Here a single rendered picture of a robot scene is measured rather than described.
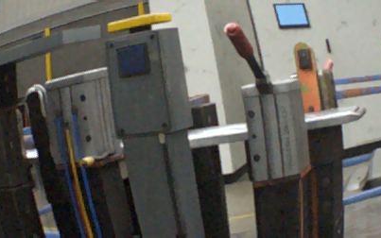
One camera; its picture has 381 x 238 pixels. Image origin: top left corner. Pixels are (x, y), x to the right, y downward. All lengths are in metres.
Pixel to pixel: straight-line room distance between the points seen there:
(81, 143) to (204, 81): 8.13
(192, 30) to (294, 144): 8.21
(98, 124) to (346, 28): 8.09
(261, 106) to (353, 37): 8.12
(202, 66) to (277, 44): 0.71
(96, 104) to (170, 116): 0.24
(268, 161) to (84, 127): 0.24
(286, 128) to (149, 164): 0.20
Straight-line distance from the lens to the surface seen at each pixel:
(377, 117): 9.45
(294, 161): 1.30
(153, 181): 1.18
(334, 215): 1.46
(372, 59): 9.42
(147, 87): 1.17
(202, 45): 9.48
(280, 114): 1.30
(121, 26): 1.18
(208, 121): 1.70
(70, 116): 1.38
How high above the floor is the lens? 1.10
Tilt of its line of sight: 3 degrees down
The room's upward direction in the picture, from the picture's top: 9 degrees counter-clockwise
